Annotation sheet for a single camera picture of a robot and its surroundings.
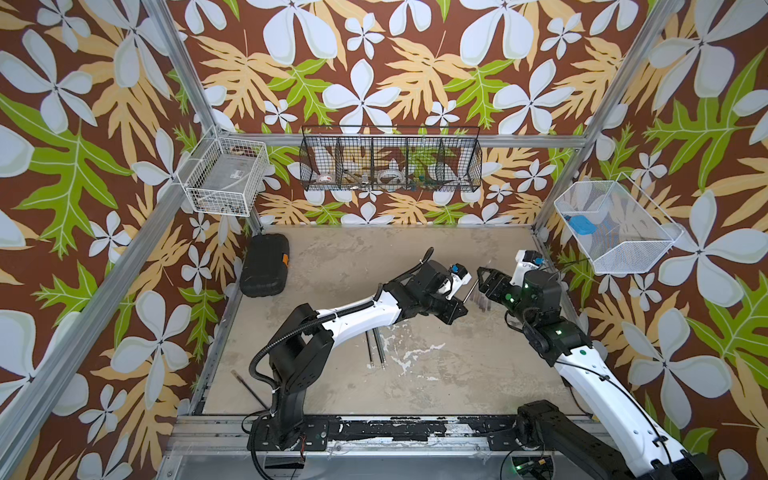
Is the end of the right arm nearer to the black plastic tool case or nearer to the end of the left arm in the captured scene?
the end of the left arm

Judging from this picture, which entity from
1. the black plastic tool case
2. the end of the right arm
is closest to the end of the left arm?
the end of the right arm

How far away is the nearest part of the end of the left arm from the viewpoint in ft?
2.09
